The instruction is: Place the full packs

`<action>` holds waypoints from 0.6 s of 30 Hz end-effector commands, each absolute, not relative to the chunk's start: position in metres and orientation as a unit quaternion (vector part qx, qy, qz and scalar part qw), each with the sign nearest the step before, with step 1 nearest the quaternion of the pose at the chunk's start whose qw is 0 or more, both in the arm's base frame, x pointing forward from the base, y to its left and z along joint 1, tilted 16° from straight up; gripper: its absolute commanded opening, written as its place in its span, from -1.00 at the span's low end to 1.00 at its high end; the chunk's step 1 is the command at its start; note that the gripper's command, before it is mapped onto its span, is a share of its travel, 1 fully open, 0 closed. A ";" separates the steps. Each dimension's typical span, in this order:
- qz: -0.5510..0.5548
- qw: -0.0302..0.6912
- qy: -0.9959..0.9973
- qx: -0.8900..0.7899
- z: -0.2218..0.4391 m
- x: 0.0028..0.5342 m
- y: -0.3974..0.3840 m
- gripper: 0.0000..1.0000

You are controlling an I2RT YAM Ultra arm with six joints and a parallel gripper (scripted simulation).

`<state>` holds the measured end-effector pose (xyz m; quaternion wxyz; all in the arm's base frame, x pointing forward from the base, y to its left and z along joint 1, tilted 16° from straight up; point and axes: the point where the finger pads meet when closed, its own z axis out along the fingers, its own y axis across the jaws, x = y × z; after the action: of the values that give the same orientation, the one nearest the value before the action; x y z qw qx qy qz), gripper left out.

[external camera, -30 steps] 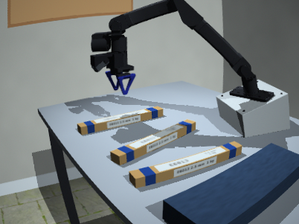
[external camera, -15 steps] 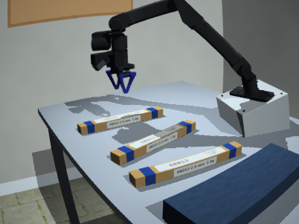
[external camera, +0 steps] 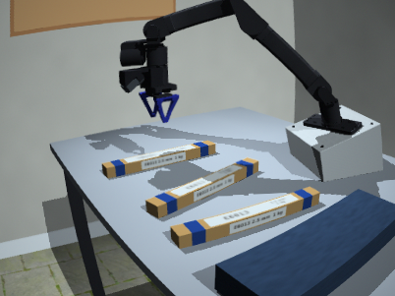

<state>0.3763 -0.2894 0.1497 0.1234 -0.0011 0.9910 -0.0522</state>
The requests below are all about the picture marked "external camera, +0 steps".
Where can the tan rectangular box with blue bands and white label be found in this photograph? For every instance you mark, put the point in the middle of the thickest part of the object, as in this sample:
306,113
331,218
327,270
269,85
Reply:
218,226

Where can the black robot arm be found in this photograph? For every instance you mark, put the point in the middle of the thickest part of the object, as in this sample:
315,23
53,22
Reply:
135,52

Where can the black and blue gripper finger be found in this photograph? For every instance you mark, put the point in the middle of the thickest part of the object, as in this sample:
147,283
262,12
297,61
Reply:
174,98
144,100

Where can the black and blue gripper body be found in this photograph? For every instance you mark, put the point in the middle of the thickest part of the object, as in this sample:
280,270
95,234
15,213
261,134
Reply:
167,87

